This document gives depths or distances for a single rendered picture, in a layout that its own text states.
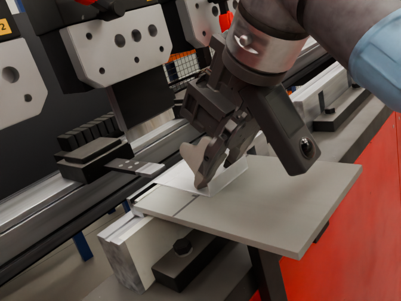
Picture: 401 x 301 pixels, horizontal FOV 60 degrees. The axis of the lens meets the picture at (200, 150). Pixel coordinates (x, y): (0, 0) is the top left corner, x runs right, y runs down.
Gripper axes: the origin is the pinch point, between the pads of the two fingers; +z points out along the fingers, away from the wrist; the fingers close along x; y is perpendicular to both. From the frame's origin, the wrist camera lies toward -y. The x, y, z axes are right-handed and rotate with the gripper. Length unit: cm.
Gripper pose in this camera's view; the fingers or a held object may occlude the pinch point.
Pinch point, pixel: (217, 175)
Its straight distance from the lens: 50.9
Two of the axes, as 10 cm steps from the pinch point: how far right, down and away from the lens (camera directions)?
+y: -7.0, -6.5, 3.1
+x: -6.7, 4.4, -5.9
